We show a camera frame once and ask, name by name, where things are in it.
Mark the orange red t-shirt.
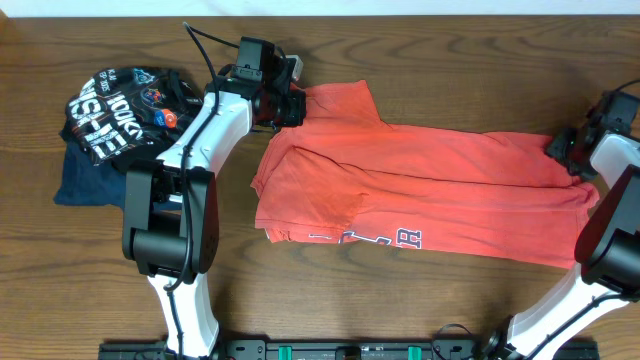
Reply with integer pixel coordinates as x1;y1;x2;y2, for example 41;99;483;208
252;81;599;268

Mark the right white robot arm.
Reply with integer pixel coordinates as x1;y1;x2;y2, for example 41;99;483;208
480;132;639;360

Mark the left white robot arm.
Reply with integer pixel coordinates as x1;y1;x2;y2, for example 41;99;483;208
122;77;306;359

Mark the black printed folded shirt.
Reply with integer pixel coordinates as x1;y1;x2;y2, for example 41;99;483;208
61;66;203;172

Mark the navy blue folded shirt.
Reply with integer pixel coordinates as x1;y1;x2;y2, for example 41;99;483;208
53;142;125;209

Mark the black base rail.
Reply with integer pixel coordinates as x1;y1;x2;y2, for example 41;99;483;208
97;333;601;360

